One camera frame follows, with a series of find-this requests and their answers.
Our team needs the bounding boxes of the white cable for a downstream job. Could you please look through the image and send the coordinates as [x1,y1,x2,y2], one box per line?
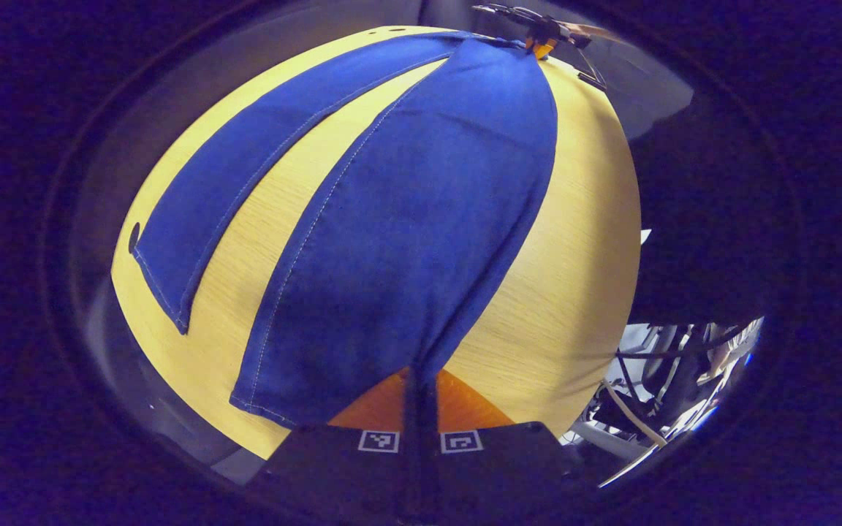
[600,378,670,449]

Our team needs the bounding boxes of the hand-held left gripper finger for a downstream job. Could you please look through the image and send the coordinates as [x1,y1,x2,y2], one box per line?
[421,365,584,521]
[253,365,422,521]

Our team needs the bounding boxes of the black cable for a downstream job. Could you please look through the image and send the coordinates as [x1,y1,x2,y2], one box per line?
[614,324,755,364]

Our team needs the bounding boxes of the blue denim jeans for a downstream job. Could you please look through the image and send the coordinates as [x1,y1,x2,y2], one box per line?
[132,31,559,430]

